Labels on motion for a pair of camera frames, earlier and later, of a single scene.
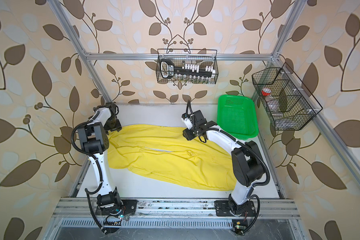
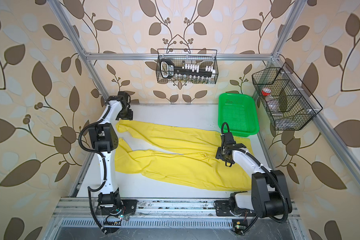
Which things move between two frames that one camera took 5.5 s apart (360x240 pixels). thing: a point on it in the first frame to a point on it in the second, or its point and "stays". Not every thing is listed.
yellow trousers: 164,156 stays
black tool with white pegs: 168,69 stays
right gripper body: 192,133 to 220,154
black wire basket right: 288,101 stays
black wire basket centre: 187,66 stays
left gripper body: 112,124 to 126,114
